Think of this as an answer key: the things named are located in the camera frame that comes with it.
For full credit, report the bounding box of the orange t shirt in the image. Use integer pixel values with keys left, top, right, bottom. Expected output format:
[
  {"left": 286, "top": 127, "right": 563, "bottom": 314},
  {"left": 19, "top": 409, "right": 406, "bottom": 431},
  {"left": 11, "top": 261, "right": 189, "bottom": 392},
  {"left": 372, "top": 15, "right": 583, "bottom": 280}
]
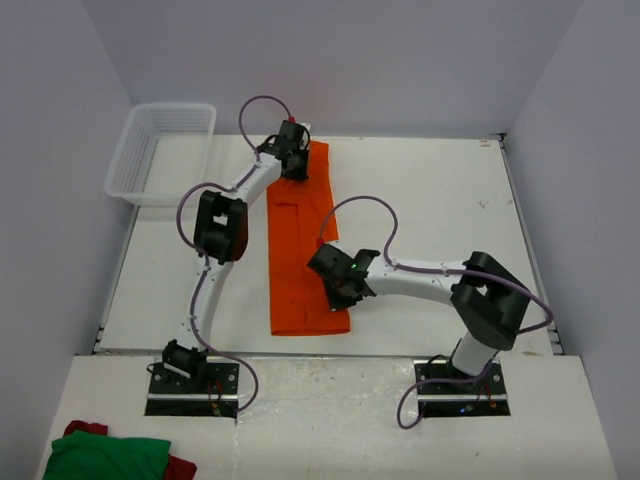
[{"left": 266, "top": 141, "right": 351, "bottom": 336}]

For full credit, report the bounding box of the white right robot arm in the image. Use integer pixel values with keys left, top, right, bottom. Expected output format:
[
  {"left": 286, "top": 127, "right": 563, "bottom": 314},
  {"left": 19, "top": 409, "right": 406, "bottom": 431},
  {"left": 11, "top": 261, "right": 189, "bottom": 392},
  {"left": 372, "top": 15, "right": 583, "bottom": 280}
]
[{"left": 307, "top": 243, "right": 530, "bottom": 393}]

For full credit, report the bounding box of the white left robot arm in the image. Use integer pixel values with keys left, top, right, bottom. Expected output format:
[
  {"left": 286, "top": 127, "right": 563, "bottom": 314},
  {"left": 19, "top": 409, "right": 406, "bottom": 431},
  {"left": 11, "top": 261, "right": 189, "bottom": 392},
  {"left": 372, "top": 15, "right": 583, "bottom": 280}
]
[{"left": 162, "top": 118, "right": 311, "bottom": 393}]

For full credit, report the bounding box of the white plastic basket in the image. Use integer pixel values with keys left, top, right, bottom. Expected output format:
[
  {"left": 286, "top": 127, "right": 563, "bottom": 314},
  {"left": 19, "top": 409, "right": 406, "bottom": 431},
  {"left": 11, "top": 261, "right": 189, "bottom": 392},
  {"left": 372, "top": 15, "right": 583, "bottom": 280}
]
[{"left": 104, "top": 102, "right": 217, "bottom": 208}]

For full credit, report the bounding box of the red folded t shirt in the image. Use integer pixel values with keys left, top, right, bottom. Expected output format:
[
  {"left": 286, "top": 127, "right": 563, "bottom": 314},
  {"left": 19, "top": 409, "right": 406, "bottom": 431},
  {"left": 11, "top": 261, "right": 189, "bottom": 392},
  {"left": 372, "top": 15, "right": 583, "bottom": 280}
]
[{"left": 63, "top": 419, "right": 199, "bottom": 480}]

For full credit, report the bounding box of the green folded t shirt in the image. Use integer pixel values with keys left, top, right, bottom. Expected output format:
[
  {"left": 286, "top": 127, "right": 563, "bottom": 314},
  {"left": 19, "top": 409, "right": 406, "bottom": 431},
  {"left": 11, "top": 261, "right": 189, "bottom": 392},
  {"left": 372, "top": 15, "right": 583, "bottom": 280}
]
[{"left": 41, "top": 433, "right": 173, "bottom": 480}]

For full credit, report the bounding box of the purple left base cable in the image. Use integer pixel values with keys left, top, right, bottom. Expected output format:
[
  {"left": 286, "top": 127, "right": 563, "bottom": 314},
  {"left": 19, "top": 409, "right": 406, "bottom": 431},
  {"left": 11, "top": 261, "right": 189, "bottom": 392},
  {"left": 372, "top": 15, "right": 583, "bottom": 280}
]
[{"left": 199, "top": 344, "right": 259, "bottom": 414}]

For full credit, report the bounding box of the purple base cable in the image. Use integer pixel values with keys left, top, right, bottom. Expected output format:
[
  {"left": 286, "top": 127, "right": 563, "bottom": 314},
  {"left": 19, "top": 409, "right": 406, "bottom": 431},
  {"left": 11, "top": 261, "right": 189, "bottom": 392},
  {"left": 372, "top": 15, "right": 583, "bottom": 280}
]
[
  {"left": 396, "top": 367, "right": 496, "bottom": 430},
  {"left": 199, "top": 344, "right": 259, "bottom": 414}
]

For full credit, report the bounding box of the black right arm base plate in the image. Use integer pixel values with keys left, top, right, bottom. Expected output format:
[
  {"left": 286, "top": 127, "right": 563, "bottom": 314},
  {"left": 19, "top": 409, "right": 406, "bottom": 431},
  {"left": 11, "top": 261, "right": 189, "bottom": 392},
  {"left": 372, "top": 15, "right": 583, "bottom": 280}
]
[{"left": 417, "top": 361, "right": 511, "bottom": 418}]

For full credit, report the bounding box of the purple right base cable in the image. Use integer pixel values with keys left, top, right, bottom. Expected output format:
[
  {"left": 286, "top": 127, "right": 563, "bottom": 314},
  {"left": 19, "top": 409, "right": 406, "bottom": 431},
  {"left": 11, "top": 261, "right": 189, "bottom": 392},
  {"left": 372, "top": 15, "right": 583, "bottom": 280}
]
[{"left": 396, "top": 367, "right": 496, "bottom": 430}]

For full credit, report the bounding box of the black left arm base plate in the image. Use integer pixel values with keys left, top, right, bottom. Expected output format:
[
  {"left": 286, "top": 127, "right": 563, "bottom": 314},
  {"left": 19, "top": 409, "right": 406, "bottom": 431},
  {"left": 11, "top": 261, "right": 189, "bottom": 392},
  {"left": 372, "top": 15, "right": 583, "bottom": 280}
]
[{"left": 144, "top": 361, "right": 239, "bottom": 419}]

